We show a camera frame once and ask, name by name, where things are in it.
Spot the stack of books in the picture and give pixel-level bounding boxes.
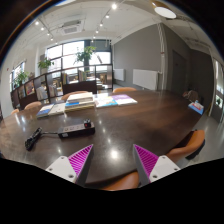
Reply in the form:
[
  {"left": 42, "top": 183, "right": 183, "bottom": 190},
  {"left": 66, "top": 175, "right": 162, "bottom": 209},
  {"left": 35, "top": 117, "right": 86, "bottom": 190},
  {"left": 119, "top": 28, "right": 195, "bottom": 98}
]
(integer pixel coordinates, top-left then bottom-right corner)
[{"left": 65, "top": 92, "right": 95, "bottom": 111}]

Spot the white wall radiator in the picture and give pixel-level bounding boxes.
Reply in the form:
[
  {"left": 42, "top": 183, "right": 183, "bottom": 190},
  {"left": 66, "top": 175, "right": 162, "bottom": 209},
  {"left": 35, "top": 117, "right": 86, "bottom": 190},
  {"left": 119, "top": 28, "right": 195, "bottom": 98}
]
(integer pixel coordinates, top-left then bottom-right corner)
[{"left": 133, "top": 69, "right": 158, "bottom": 90}]

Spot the orange chair near bottom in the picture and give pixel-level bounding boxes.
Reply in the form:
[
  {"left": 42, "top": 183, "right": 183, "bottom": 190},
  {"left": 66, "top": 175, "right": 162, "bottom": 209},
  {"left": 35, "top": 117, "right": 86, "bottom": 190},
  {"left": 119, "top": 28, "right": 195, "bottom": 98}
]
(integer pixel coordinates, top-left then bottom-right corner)
[{"left": 102, "top": 171, "right": 139, "bottom": 191}]

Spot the purple cover book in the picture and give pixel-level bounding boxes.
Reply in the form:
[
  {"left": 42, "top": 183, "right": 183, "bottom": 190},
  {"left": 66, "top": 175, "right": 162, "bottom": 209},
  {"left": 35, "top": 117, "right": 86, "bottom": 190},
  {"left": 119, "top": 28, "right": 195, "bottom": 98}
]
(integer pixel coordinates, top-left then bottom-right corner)
[{"left": 112, "top": 94, "right": 137, "bottom": 106}]

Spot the ceiling air conditioner unit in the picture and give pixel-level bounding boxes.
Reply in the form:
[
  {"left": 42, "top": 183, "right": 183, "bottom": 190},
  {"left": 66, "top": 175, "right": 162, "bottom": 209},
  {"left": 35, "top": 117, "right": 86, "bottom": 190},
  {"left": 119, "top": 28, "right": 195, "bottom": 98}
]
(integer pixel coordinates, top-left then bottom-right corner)
[{"left": 60, "top": 20, "right": 81, "bottom": 35}]

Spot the colourful magazine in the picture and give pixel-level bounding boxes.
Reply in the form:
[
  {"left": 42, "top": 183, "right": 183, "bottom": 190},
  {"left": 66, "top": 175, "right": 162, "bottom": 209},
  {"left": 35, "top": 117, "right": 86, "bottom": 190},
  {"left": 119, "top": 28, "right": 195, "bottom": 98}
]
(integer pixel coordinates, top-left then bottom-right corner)
[{"left": 95, "top": 96, "right": 117, "bottom": 108}]

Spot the coiled black power cord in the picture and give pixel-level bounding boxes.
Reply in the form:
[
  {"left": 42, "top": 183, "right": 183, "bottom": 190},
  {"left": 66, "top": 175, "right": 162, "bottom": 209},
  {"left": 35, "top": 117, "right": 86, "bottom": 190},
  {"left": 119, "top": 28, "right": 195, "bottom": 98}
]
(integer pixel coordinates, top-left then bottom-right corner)
[{"left": 24, "top": 127, "right": 60, "bottom": 152}]

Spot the potted plant centre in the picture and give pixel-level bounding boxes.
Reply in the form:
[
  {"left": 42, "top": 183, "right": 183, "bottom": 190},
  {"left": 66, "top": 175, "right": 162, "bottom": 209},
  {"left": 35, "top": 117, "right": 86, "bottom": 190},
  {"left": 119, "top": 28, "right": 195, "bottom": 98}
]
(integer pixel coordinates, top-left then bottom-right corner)
[{"left": 75, "top": 46, "right": 96, "bottom": 65}]

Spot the potted plant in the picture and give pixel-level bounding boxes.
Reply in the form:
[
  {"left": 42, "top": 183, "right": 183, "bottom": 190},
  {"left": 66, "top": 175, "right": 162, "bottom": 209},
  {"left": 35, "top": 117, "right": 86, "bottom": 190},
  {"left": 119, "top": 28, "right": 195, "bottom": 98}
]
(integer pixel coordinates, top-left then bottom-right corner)
[
  {"left": 38, "top": 58, "right": 54, "bottom": 75},
  {"left": 75, "top": 46, "right": 96, "bottom": 65},
  {"left": 14, "top": 71, "right": 28, "bottom": 87}
]

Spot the orange chair far left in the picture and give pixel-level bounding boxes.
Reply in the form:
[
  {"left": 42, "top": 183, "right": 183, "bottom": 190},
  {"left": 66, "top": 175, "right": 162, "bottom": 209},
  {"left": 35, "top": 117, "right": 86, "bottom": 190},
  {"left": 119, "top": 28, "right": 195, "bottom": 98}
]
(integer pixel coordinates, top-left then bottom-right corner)
[{"left": 24, "top": 101, "right": 42, "bottom": 110}]

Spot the orange chair far centre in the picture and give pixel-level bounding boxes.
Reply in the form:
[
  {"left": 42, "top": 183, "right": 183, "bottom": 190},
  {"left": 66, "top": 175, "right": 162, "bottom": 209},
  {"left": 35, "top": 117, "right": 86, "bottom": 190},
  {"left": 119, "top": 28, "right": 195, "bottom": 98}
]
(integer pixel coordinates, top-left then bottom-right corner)
[{"left": 113, "top": 87, "right": 136, "bottom": 93}]

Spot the white open booklet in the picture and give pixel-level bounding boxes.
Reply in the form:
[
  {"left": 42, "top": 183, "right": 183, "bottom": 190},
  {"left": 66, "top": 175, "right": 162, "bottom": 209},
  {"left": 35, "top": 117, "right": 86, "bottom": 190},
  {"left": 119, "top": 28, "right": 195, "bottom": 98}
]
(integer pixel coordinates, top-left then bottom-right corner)
[{"left": 48, "top": 103, "right": 65, "bottom": 116}]

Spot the orange chair right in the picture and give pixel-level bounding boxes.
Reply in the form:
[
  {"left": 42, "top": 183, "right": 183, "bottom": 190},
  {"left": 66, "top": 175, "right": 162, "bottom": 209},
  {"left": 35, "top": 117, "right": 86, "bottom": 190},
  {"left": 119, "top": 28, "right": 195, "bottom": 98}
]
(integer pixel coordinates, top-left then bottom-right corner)
[{"left": 166, "top": 130, "right": 205, "bottom": 163}]

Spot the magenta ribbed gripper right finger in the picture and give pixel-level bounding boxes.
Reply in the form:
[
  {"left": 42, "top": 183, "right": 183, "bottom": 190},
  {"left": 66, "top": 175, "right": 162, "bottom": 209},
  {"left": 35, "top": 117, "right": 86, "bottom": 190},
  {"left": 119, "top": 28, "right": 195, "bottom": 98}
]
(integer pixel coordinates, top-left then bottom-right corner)
[{"left": 133, "top": 144, "right": 180, "bottom": 186}]

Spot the round white ceiling lamp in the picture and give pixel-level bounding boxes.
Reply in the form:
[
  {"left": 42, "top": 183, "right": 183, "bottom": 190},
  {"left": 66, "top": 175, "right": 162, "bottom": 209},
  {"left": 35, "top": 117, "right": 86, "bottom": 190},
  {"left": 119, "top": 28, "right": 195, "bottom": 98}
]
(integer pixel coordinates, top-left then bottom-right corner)
[{"left": 155, "top": 7, "right": 176, "bottom": 19}]

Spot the black power strip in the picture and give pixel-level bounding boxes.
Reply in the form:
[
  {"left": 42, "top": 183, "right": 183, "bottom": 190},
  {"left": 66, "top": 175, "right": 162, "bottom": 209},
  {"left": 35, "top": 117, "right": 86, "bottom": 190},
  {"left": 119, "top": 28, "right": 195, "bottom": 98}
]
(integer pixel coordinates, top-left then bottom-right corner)
[{"left": 57, "top": 124, "right": 95, "bottom": 138}]

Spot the potted plant far left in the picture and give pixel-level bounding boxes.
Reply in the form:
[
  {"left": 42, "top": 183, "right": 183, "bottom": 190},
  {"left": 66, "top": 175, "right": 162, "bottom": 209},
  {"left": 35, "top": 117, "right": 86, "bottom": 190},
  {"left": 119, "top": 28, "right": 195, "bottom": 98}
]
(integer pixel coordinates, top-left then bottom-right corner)
[{"left": 14, "top": 71, "right": 28, "bottom": 87}]

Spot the blue box on table edge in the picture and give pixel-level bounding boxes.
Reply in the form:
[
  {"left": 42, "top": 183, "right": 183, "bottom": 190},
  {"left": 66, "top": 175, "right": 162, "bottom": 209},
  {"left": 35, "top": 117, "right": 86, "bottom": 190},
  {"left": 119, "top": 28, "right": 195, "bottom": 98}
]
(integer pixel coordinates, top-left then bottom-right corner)
[{"left": 188, "top": 102, "right": 204, "bottom": 115}]

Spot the dark wooden bookshelf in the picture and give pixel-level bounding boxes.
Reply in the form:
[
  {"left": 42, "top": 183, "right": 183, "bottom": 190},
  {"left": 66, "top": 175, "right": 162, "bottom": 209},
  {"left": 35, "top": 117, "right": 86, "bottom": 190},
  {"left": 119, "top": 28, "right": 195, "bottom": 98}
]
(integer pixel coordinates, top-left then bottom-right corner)
[{"left": 11, "top": 64, "right": 113, "bottom": 110}]

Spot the orange chair left edge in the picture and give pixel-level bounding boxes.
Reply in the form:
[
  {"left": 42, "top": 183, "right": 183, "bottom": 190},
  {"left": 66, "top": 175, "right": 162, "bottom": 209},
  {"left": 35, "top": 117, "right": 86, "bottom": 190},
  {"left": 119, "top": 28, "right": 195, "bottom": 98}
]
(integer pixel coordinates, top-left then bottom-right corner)
[{"left": 11, "top": 109, "right": 19, "bottom": 114}]

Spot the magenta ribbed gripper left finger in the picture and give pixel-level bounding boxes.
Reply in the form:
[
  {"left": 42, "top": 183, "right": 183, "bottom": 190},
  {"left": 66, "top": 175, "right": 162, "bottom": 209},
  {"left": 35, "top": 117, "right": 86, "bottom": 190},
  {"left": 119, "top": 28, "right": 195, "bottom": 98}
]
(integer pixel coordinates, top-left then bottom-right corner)
[{"left": 47, "top": 145, "right": 94, "bottom": 186}]

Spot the blue cover book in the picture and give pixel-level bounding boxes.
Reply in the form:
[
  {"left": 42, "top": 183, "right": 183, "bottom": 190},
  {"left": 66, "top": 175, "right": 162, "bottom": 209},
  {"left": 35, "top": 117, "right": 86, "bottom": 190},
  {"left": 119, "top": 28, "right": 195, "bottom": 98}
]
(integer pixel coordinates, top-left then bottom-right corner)
[{"left": 36, "top": 104, "right": 53, "bottom": 118}]

